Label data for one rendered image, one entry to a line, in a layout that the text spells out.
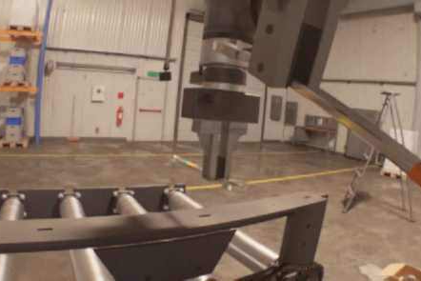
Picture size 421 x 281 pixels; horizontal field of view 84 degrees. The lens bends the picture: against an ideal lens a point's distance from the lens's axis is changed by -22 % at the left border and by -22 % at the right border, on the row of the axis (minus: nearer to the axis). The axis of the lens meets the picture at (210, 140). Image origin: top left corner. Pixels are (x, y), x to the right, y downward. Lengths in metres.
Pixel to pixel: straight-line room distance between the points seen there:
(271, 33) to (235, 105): 0.33
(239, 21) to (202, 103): 0.15
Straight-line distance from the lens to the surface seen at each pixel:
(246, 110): 0.50
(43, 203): 1.52
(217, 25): 0.48
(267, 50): 0.17
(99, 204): 1.55
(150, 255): 0.63
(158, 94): 10.18
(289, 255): 0.90
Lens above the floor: 1.39
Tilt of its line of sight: 7 degrees down
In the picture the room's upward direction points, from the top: 5 degrees clockwise
